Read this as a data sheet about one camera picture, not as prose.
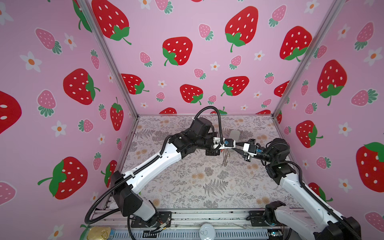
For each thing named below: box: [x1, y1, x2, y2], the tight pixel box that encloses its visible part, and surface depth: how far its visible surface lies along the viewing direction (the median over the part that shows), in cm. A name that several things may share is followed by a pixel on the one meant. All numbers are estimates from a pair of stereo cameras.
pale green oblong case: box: [229, 130, 241, 143], surface depth 109 cm
